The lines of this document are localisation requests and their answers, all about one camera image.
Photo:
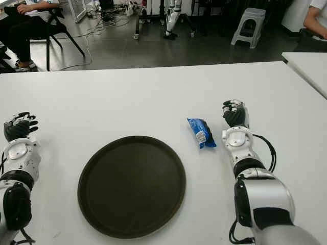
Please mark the grey plastic stool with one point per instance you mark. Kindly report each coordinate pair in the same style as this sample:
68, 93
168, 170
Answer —
251, 12

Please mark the white side table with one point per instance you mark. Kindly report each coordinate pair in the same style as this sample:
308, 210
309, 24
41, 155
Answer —
311, 63

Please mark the person in white shirt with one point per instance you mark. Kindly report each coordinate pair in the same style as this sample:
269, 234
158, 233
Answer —
316, 15

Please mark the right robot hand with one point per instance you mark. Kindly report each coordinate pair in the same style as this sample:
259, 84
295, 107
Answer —
236, 117

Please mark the black office chair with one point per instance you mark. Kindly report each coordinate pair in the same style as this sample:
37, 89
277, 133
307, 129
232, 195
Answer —
306, 40

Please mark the white leaning frame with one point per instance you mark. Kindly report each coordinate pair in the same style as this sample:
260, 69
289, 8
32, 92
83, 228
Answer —
81, 15

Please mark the white humanoid robot leg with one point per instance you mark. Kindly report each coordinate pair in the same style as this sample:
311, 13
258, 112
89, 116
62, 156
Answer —
170, 19

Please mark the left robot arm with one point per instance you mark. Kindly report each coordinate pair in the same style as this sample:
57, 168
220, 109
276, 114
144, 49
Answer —
15, 204

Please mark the round dark brown tray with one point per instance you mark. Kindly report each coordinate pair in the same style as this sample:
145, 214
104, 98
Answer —
131, 189

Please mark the blue Oreo cookie packet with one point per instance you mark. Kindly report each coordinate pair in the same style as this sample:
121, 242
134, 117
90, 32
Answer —
196, 125

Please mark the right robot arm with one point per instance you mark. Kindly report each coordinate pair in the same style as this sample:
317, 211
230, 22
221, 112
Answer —
265, 194

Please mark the black folding chair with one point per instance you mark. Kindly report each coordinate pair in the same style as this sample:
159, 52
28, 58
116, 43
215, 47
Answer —
57, 28

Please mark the black chair frame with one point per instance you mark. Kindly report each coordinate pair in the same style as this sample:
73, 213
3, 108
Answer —
5, 60

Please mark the black wheeled frame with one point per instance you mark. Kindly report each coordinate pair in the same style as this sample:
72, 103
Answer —
138, 23

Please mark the seated person black trousers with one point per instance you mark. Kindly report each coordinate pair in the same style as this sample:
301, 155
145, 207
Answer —
20, 28

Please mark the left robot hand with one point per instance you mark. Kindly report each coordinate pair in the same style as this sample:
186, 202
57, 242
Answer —
18, 127

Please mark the small white floor box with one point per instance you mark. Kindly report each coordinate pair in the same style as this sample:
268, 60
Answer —
130, 9

